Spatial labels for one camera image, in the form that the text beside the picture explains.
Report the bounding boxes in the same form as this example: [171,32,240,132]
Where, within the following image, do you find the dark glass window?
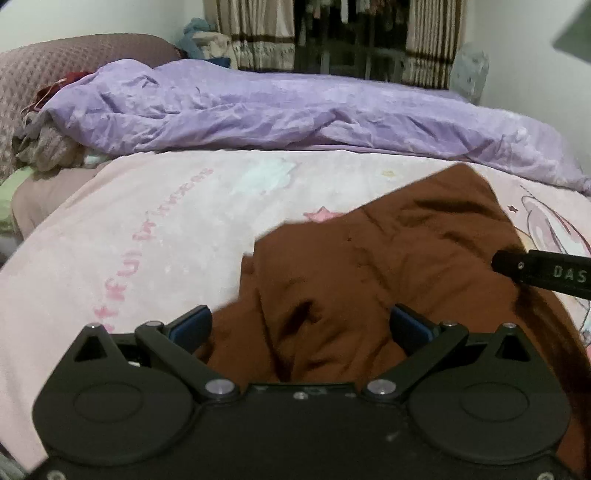
[293,0,413,85]

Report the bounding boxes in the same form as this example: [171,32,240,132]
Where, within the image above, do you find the beige striped curtain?
[405,0,468,91]
[203,0,297,72]

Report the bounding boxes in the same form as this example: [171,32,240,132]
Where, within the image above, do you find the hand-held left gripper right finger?
[362,305,533,402]

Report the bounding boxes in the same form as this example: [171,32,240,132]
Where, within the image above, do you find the brown collared shirt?
[194,162,591,467]

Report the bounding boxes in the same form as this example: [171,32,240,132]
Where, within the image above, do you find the red cloth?
[33,71,97,112]

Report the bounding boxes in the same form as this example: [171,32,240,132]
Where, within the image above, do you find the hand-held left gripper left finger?
[73,305,240,404]

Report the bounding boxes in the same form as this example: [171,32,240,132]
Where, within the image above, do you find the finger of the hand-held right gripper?
[491,249,534,284]

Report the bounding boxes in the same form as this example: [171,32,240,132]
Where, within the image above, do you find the grey clothes pile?
[13,111,86,173]

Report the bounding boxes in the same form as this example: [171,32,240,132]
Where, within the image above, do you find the purple duvet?
[39,59,591,195]

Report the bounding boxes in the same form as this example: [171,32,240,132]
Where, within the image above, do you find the brown quilted cushion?
[0,34,182,178]

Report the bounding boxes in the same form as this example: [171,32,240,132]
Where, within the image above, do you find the pink printed blanket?
[0,150,591,468]

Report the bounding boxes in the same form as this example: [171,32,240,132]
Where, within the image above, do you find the brown bed sheet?
[11,166,112,241]

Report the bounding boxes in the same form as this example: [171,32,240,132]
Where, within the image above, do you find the light green sheet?
[0,165,36,234]

